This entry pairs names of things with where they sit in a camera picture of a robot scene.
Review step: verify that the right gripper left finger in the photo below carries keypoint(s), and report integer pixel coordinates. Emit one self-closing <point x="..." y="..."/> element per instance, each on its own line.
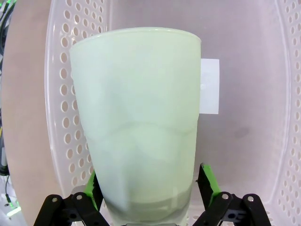
<point x="70" y="212"/>

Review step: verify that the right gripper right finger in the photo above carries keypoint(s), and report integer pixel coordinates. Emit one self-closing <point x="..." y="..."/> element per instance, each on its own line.
<point x="230" y="212"/>

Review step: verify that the white perforated plastic basket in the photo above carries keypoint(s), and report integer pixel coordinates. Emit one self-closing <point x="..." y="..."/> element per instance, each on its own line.
<point x="247" y="153"/>

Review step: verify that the pale green cup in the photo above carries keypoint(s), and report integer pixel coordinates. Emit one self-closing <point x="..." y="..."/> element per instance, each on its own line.
<point x="136" y="106"/>

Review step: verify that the white label sticker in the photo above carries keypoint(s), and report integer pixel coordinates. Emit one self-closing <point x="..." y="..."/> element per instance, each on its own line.
<point x="210" y="94"/>

